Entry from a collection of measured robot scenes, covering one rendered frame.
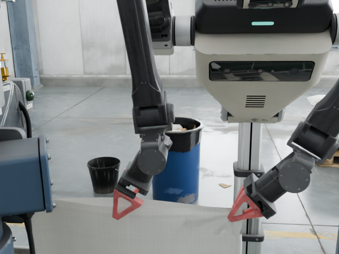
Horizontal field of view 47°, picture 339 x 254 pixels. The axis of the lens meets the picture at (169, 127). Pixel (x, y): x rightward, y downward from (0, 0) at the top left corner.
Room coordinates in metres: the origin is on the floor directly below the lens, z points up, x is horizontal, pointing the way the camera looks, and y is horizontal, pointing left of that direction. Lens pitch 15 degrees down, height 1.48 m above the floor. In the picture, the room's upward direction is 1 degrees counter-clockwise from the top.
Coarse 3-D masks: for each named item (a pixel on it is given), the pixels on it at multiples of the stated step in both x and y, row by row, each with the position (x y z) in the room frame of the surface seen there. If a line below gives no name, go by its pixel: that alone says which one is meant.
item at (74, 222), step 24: (48, 216) 0.83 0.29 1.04; (72, 216) 0.81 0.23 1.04; (96, 216) 0.79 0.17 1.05; (144, 216) 0.77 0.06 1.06; (168, 216) 0.77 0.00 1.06; (192, 216) 0.78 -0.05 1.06; (216, 216) 0.78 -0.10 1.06; (48, 240) 0.83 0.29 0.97; (72, 240) 0.81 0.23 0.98; (96, 240) 0.79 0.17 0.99; (120, 240) 0.78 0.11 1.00; (144, 240) 0.77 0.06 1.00; (168, 240) 0.77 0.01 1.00; (192, 240) 0.78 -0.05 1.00; (216, 240) 0.78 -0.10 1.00; (240, 240) 0.77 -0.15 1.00
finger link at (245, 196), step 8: (248, 176) 0.81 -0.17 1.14; (248, 184) 0.77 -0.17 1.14; (248, 192) 0.75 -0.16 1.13; (240, 200) 0.75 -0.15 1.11; (248, 200) 0.75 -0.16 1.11; (232, 208) 0.77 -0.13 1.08; (256, 208) 0.74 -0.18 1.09; (232, 216) 0.76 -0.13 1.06; (240, 216) 0.76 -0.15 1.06; (248, 216) 0.75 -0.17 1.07; (256, 216) 0.75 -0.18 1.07
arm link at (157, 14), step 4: (160, 0) 1.01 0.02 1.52; (148, 4) 1.01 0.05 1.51; (152, 4) 1.01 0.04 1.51; (156, 4) 1.01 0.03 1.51; (160, 4) 1.01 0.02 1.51; (148, 8) 1.01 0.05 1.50; (152, 8) 1.01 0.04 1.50; (156, 8) 1.01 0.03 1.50; (160, 8) 1.01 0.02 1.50; (148, 12) 1.01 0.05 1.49; (152, 12) 1.01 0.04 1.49; (156, 12) 1.01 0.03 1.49; (160, 12) 1.01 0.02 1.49; (148, 16) 1.02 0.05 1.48; (152, 16) 1.02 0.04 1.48; (156, 16) 1.02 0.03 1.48; (160, 16) 1.02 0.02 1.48; (160, 20) 1.04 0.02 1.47; (164, 20) 1.04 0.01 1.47
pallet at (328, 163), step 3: (336, 150) 3.84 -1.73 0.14; (312, 153) 4.08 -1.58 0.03; (336, 153) 3.75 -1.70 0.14; (333, 156) 3.73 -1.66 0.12; (336, 156) 4.04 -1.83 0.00; (327, 159) 3.74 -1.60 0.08; (330, 159) 3.74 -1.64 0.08; (324, 162) 3.74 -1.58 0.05; (327, 162) 3.73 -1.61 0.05; (330, 162) 3.73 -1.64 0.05; (333, 162) 3.81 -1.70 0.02; (318, 165) 3.74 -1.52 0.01; (321, 165) 3.74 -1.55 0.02; (324, 165) 3.74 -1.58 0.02; (327, 165) 3.73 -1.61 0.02; (330, 165) 3.73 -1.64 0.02; (333, 165) 3.73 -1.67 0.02; (336, 165) 3.73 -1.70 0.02
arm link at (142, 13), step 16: (128, 0) 0.70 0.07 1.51; (144, 0) 0.73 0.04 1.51; (128, 16) 0.71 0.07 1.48; (144, 16) 0.72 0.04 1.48; (128, 32) 0.72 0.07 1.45; (144, 32) 0.72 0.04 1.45; (128, 48) 0.73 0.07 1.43; (144, 48) 0.73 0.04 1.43; (144, 64) 0.74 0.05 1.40; (144, 80) 0.75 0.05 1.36; (160, 80) 0.80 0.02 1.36; (144, 96) 0.76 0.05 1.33; (160, 96) 0.77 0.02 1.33; (144, 112) 0.78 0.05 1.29; (160, 112) 0.78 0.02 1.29
